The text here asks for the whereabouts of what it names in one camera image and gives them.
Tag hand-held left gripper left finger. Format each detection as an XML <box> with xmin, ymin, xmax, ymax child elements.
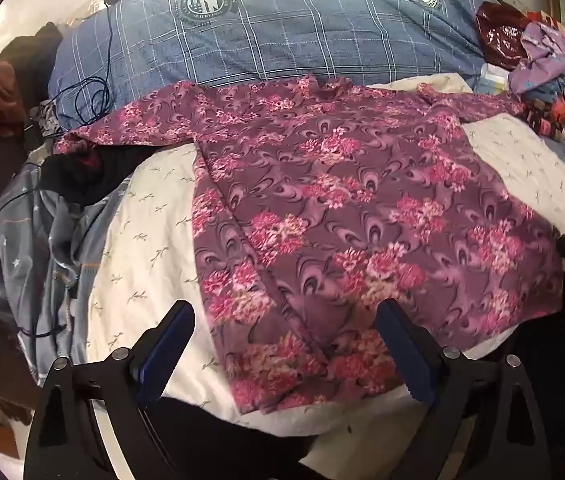
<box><xmin>22</xmin><ymin>300</ymin><xmax>198</xmax><ymax>480</ymax></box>

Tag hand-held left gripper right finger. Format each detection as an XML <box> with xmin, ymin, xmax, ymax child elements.
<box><xmin>376</xmin><ymin>299</ymin><xmax>552</xmax><ymax>480</ymax></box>

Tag purple floral shirt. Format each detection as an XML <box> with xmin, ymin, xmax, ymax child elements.
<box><xmin>54</xmin><ymin>74</ymin><xmax>565</xmax><ymax>416</ymax></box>

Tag colourful patterned clothes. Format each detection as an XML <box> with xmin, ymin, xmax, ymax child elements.
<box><xmin>519</xmin><ymin>70</ymin><xmax>565</xmax><ymax>138</ymax></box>

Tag white sprig-print bed sheet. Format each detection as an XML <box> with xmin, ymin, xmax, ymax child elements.
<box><xmin>85</xmin><ymin>72</ymin><xmax>565</xmax><ymax>456</ymax></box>

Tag purple cloth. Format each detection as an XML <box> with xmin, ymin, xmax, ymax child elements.
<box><xmin>507</xmin><ymin>22</ymin><xmax>565</xmax><ymax>96</ymax></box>

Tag light blue printed cloth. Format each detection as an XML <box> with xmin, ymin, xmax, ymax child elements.
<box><xmin>481</xmin><ymin>64</ymin><xmax>514</xmax><ymax>94</ymax></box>

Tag grey star-print cloth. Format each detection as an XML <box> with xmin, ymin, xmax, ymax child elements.
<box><xmin>0</xmin><ymin>145</ymin><xmax>133</xmax><ymax>376</ymax></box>

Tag black garment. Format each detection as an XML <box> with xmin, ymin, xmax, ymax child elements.
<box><xmin>40</xmin><ymin>142</ymin><xmax>138</xmax><ymax>208</ymax></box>

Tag dark red plastic bag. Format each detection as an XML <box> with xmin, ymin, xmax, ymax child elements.
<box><xmin>476</xmin><ymin>1</ymin><xmax>533</xmax><ymax>68</ymax></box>

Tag grey patterned cloth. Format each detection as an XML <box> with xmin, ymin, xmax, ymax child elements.
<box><xmin>27</xmin><ymin>102</ymin><xmax>63</xmax><ymax>138</ymax></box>

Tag dark olive cloth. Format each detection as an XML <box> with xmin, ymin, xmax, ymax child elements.
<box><xmin>2</xmin><ymin>22</ymin><xmax>63</xmax><ymax>106</ymax></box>

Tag blue plaid quilt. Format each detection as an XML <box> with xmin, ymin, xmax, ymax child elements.
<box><xmin>47</xmin><ymin>0</ymin><xmax>500</xmax><ymax>126</ymax></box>

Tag black cable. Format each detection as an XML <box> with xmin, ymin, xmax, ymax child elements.
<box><xmin>55</xmin><ymin>0</ymin><xmax>113</xmax><ymax>128</ymax></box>

